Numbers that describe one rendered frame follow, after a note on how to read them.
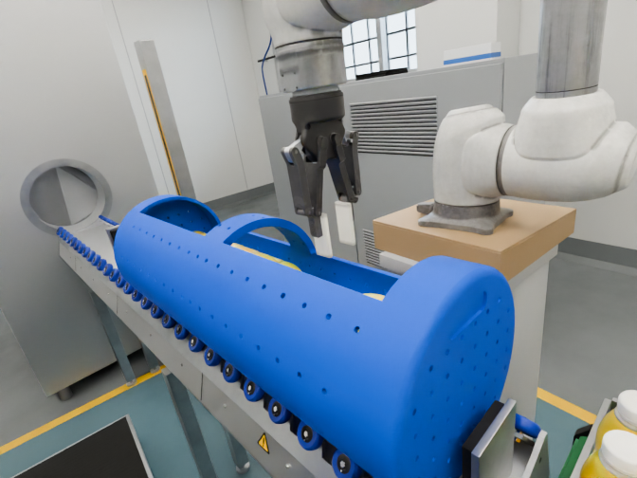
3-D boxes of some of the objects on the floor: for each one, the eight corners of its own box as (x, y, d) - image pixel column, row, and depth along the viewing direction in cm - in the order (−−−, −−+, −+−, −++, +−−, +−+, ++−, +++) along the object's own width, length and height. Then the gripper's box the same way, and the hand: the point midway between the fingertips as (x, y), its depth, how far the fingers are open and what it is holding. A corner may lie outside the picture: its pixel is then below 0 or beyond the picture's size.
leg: (245, 459, 165) (209, 340, 142) (252, 467, 161) (217, 346, 138) (233, 468, 162) (195, 348, 139) (241, 477, 158) (203, 354, 135)
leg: (135, 378, 226) (98, 285, 203) (138, 382, 222) (101, 289, 199) (125, 384, 223) (86, 290, 200) (128, 388, 219) (89, 294, 196)
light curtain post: (241, 379, 212) (148, 42, 150) (246, 384, 208) (154, 39, 146) (231, 386, 209) (133, 42, 147) (237, 391, 204) (137, 39, 142)
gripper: (339, 87, 60) (355, 227, 68) (245, 101, 49) (278, 266, 58) (377, 82, 54) (389, 234, 63) (282, 97, 44) (311, 278, 52)
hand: (334, 230), depth 59 cm, fingers open, 5 cm apart
